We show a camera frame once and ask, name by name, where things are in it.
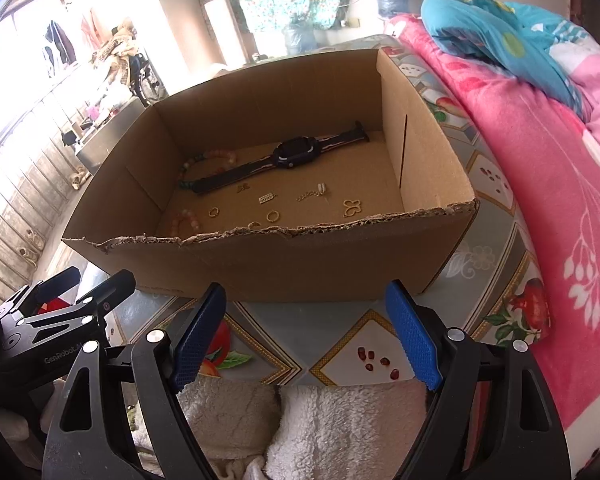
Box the grey metal cabinet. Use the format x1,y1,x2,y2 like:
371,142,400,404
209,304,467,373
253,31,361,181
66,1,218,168
75,97,148,176

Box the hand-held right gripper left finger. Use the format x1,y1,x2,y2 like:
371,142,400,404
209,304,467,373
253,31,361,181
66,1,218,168
42,282,227,480

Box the blue patterned quilt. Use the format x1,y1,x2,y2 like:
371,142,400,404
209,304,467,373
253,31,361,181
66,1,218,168
420,0,600,121

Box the pink bead bracelet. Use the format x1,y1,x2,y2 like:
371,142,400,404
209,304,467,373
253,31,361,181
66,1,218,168
169,208,203,236

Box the white fleece cloth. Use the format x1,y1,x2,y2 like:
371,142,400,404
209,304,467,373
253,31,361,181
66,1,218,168
130,375,431,480

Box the dark wheelchair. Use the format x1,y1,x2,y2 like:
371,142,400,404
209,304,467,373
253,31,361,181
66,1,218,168
127,52,168,106

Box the beige clothes pile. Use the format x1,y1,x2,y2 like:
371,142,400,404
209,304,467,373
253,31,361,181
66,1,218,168
92,17,146,86

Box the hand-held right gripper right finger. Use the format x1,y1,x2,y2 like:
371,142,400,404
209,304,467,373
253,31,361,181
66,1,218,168
386,280,571,480

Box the multicolour bead bracelet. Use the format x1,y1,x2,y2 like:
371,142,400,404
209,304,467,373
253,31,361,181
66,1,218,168
177,147,238,191

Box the hanging dark clothes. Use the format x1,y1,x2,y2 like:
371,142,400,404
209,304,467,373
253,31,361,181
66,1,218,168
42,20,78,78

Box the dark purple smartwatch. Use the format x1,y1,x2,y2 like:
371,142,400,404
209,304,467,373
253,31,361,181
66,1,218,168
192,120,371,196

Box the brown cardboard box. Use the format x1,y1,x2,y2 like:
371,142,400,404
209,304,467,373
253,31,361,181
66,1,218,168
61,46,481,303

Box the pink floral blanket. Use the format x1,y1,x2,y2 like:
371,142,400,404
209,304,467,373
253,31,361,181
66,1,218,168
387,12,600,466

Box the thin chain with silver clasp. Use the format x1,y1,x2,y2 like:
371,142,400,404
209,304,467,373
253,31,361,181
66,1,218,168
296,182,329,203

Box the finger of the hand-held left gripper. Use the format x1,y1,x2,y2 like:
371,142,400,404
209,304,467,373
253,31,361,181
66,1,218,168
0,266,81,321
0,269,136,391

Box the white standing panel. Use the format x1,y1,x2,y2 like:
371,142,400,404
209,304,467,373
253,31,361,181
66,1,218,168
204,0,253,68

